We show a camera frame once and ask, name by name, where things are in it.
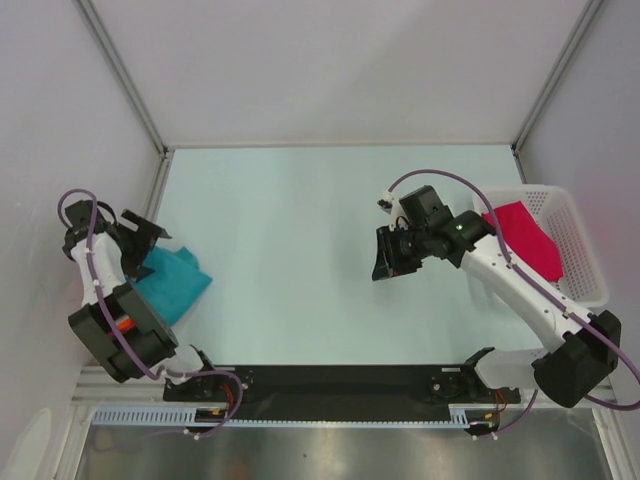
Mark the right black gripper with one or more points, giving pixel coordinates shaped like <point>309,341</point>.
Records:
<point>388,263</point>

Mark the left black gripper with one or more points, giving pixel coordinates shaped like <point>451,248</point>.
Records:
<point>145,243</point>

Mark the teal t shirt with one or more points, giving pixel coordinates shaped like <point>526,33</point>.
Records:
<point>175,283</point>

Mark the white plastic mesh basket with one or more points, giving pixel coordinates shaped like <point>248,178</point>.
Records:
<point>555,213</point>

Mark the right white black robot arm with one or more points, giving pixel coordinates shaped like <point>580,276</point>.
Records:
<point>579,347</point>

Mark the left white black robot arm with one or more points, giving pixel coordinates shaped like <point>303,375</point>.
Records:
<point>134,291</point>

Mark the orange t shirt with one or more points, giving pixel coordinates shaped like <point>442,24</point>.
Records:
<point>126,325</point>

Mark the red t shirt in basket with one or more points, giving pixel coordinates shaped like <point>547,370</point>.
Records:
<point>527,241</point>

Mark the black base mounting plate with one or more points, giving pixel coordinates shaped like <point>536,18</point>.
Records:
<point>348,393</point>

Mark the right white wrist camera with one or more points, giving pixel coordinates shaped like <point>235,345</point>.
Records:
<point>391,205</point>

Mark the aluminium frame rail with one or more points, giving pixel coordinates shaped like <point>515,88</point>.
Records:
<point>96,387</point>

